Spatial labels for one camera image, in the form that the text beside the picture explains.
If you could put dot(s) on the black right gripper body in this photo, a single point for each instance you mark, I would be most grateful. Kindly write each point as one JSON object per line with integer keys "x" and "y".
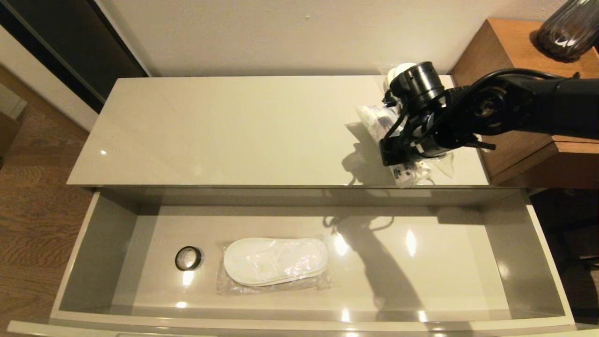
{"x": 395, "y": 150}

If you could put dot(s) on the white blue printed plastic packet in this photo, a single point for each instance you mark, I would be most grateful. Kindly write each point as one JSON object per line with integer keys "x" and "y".
{"x": 412, "y": 178}

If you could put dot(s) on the white slippers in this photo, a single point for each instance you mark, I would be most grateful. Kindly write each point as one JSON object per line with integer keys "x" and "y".
{"x": 276, "y": 260}
{"x": 395, "y": 72}

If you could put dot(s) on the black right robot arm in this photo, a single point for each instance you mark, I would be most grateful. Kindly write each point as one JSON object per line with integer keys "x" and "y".
{"x": 538, "y": 107}

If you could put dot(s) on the brown wooden side cabinet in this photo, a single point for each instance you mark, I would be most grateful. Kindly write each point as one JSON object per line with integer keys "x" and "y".
{"x": 510, "y": 51}

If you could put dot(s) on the dark ribbed glass vase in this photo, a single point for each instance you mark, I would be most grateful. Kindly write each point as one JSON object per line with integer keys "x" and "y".
{"x": 566, "y": 32}

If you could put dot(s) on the black tape roll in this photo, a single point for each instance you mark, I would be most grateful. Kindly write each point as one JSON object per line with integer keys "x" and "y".
{"x": 177, "y": 258}

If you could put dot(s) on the dark sliding door panel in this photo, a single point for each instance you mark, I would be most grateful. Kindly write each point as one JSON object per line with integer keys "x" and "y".
{"x": 70, "y": 37}

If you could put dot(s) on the light grey box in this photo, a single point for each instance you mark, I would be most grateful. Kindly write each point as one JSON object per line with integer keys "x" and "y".
{"x": 10, "y": 103}

